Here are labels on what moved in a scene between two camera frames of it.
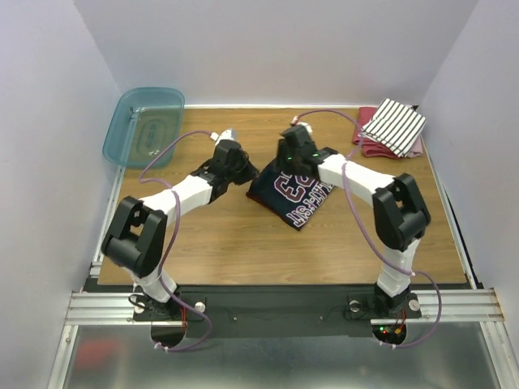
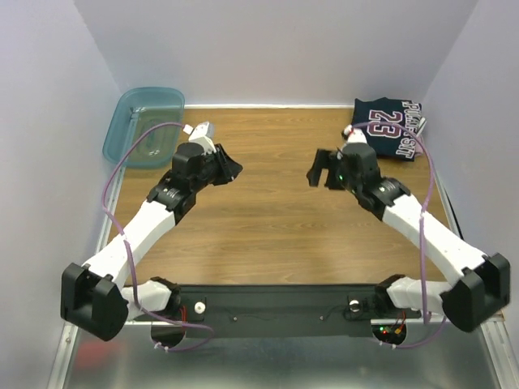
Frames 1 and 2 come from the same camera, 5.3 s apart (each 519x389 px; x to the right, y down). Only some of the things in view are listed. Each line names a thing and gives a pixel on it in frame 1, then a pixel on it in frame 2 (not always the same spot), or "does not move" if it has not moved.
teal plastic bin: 147,120 does not move
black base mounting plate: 282,311 does not move
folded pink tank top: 417,149 does not move
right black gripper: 281,152 -> 332,169
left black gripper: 251,172 -> 229,169
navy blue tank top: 290,198 -> 388,140
